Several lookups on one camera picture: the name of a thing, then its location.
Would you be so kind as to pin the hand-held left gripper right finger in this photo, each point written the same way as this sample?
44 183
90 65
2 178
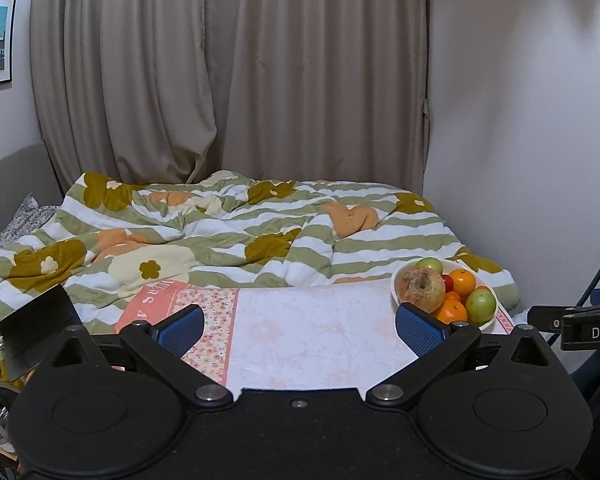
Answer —
420 331

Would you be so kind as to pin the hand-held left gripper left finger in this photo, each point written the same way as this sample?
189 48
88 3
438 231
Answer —
182 331

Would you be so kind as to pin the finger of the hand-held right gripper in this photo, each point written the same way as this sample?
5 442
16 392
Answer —
542 319

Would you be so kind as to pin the orange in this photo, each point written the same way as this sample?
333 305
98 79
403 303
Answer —
451 311
462 282

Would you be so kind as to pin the brownish blemished apple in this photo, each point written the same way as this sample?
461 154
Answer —
420 287

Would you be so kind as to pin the cream bowl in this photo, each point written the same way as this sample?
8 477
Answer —
490 320

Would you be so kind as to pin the red cherry tomato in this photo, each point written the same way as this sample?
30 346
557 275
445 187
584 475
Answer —
447 282

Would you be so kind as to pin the green apple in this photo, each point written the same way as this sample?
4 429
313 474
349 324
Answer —
481 305
430 265

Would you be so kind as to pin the pink floral printed cloth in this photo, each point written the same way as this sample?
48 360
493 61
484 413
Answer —
310 330

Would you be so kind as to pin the green striped floral blanket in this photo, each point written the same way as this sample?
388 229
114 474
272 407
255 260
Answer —
230 230

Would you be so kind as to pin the black laptop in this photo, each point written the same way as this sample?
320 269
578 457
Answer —
35 330

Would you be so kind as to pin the grey patterned pillow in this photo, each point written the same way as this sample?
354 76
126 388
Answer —
25 220

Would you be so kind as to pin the grey headboard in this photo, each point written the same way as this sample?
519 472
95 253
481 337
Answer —
15 175

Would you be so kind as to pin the beige curtain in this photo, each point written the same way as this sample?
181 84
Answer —
320 70
125 70

